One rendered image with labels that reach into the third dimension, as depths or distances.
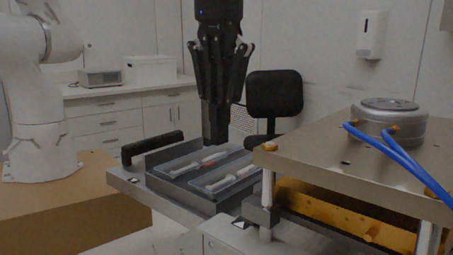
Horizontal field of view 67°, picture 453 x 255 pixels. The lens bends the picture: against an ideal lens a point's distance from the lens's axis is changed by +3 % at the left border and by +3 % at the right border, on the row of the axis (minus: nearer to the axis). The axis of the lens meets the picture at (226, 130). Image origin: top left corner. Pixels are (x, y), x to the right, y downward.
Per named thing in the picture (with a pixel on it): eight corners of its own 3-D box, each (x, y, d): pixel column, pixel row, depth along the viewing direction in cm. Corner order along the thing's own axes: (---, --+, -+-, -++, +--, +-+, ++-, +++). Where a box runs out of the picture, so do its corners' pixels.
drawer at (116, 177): (299, 194, 63) (301, 155, 60) (220, 252, 47) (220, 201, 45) (190, 156, 81) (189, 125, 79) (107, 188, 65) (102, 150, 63)
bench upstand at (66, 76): (177, 73, 359) (177, 63, 356) (40, 85, 285) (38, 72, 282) (175, 72, 362) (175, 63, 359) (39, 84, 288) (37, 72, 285)
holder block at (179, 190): (289, 175, 62) (289, 161, 61) (215, 220, 48) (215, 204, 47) (222, 154, 72) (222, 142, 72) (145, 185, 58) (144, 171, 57)
